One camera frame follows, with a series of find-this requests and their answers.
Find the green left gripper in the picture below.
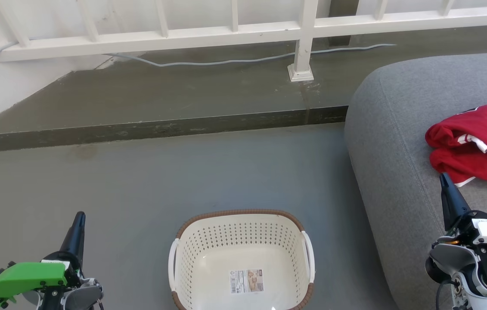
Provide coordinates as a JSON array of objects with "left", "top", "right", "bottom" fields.
[{"left": 0, "top": 211, "right": 86, "bottom": 307}]

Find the red jersey with white trim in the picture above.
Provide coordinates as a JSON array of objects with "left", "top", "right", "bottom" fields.
[{"left": 425, "top": 94, "right": 487, "bottom": 188}]

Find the grey fabric sofa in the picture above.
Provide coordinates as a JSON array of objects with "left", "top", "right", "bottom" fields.
[{"left": 344, "top": 51, "right": 487, "bottom": 310}]

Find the cream perforated laundry basket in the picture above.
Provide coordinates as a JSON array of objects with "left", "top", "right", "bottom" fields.
[{"left": 168, "top": 209, "right": 316, "bottom": 310}]

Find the paper label sticker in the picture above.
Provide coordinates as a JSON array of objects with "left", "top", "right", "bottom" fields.
[{"left": 229, "top": 269, "right": 265, "bottom": 295}]

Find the white railing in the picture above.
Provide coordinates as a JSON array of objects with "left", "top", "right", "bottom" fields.
[{"left": 0, "top": 0, "right": 487, "bottom": 82}]

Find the dark grey post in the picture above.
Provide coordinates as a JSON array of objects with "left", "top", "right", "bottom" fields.
[{"left": 329, "top": 0, "right": 359, "bottom": 46}]

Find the light grey cable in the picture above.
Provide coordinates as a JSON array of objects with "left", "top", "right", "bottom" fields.
[{"left": 0, "top": 41, "right": 397, "bottom": 83}]

